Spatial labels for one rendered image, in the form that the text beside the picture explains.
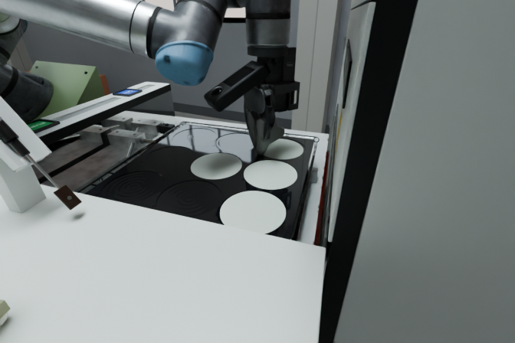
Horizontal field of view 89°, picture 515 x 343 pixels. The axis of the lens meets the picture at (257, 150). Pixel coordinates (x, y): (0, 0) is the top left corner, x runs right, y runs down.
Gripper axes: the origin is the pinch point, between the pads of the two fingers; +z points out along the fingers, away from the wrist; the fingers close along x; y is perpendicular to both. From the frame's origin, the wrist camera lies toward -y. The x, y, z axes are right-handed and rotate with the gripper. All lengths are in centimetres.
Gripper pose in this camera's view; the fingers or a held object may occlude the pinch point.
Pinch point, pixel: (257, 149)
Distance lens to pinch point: 54.3
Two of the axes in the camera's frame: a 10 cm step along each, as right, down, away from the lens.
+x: -5.3, -3.9, 7.5
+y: 8.5, -2.5, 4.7
